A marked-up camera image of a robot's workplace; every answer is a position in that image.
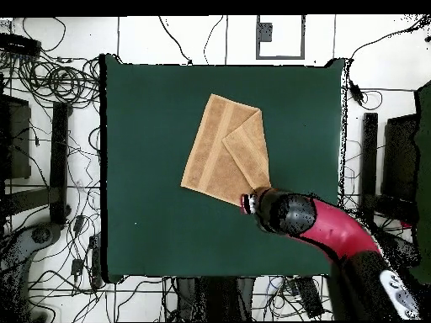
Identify tan terry towel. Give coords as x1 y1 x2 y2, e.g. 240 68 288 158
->
180 93 273 207

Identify black power strip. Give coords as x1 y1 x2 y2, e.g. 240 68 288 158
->
290 276 326 319
0 32 42 57

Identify dark green table cloth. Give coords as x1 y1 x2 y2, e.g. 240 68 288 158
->
99 53 348 284

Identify black power adapter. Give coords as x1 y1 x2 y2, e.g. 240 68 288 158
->
72 214 86 234
348 78 365 106
70 257 84 278

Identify black equipment case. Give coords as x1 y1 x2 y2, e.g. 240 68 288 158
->
0 95 32 180
383 114 420 203

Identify small grey box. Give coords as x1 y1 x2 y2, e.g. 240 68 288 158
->
258 22 273 43

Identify green covered side table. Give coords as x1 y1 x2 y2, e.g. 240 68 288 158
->
408 80 431 285

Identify grey wheeled stand base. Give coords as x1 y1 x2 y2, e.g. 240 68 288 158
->
0 222 65 280

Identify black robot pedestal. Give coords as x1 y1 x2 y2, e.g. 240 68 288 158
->
174 276 256 322

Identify grey square floor frame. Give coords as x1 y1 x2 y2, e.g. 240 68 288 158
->
255 14 306 61

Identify coiled black cables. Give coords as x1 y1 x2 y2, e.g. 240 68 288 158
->
18 55 102 110

